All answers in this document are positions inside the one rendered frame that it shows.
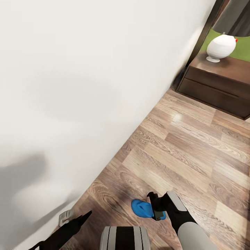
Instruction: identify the robot trunk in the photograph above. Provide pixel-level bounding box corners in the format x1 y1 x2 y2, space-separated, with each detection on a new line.
100 226 150 250

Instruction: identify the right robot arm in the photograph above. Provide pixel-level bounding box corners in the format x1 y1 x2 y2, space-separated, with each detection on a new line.
147 191 220 250

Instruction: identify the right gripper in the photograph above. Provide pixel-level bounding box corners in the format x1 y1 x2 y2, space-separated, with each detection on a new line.
147 192 164 221

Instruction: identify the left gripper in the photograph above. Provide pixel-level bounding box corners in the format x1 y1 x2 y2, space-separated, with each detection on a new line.
52 211 92 250

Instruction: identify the sandal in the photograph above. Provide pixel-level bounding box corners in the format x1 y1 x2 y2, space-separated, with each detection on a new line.
131 199 166 220

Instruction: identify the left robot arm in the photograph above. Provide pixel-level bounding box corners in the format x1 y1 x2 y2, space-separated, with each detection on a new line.
28 209 92 250

